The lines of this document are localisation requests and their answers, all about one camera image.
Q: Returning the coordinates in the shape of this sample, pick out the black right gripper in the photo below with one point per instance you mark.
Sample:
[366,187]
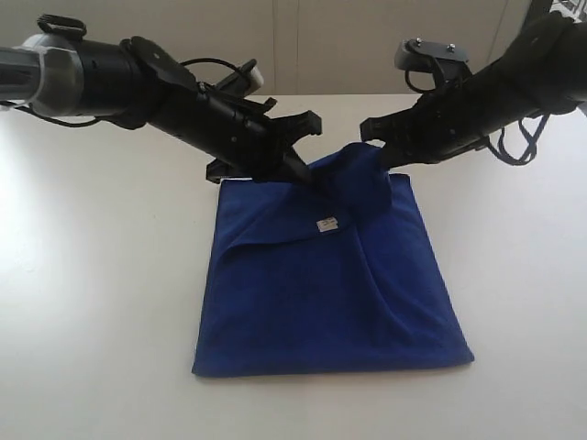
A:
[438,127]

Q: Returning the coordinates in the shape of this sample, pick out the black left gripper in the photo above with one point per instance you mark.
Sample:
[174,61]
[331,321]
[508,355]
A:
[244,144]

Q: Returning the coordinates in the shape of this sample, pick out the blue microfiber towel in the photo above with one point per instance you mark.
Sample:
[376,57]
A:
[339,276]

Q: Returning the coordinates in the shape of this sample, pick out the right black arm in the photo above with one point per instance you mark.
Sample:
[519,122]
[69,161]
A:
[504,107]

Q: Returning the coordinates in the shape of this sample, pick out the left black grey arm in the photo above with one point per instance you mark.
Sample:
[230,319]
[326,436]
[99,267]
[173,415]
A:
[136,83]

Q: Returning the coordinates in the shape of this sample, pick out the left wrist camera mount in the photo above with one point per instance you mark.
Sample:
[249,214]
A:
[244,81]

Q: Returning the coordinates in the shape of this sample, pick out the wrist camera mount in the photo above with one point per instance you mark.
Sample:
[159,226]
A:
[446,63]
[244,81]

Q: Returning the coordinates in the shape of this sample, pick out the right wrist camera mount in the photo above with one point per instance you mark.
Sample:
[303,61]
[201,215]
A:
[446,63]

